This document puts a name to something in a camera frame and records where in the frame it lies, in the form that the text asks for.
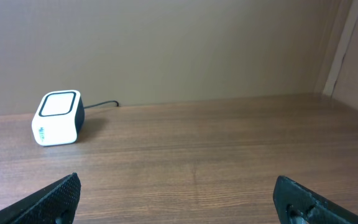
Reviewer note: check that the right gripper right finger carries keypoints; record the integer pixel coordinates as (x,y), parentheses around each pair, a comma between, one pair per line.
(295,203)

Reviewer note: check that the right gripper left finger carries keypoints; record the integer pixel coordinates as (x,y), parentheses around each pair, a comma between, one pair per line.
(55,203)

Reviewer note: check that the white barcode scanner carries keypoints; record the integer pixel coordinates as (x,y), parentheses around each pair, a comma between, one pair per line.
(59,118)

